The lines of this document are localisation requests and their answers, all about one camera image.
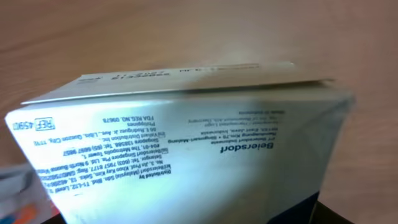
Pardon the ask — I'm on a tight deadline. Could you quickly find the white blue medicine box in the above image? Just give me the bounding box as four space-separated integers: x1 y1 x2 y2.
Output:
5 63 354 223

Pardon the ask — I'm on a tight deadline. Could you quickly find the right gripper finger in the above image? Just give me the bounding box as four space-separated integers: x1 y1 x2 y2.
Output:
310 202 354 224

